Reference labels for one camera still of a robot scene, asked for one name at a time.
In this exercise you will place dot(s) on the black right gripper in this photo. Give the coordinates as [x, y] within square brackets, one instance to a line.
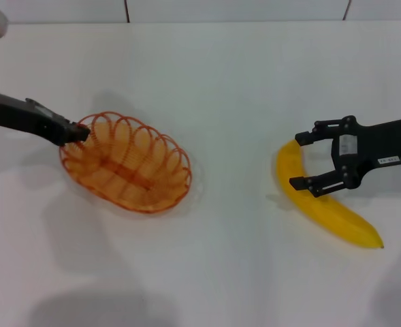
[384, 143]

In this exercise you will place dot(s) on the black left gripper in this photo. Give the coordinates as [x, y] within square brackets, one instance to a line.
[19, 117]

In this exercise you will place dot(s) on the yellow banana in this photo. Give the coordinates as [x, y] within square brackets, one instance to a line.
[322, 207]

